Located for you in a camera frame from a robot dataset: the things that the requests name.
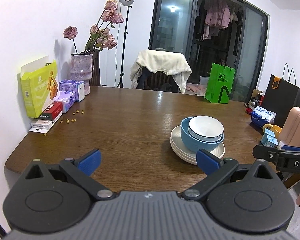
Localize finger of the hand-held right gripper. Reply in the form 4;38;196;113
252;145;280;165
281;144;300;153

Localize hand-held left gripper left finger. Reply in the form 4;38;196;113
24;149;113;201

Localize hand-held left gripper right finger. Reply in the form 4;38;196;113
184;149;273;201

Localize blue ribbed bowl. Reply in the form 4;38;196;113
180;117;225;153

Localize yellow mug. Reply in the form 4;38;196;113
262;123;282;139

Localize pink suitcase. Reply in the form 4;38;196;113
279;106;300;150

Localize blue tissue box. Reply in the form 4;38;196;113
251;106;276;128

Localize scattered yellow snack crumbs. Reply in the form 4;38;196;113
42;109;86;137

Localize black paper bag orange mark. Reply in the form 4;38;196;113
261;63;300;128

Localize open cardboard box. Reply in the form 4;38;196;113
250;89;265;107

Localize white flat box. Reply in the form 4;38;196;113
31;115;56;128
29;124;53;133

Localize red flat box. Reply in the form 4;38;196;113
39;102;63;120

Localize purple tissue pack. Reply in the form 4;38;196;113
59;80;85;102
55;91;77;113

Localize pink cloth pile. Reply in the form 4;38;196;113
185;84;205;95

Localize green paper bag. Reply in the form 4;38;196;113
204;62;237;104

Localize yellow-green snack box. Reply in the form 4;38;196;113
20;56;58;118

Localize dark wooden chair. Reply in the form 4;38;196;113
150;71;180;92
89;49;101;87

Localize dark blue garment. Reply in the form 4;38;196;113
136;69;150;90

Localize cream white garment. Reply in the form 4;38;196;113
130;49;192;93

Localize dried pink rose bouquet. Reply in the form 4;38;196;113
63;0;125;55

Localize pink hanging jacket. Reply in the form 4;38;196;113
204;0;232;39

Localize sliding glass door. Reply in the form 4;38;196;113
149;0;269;103

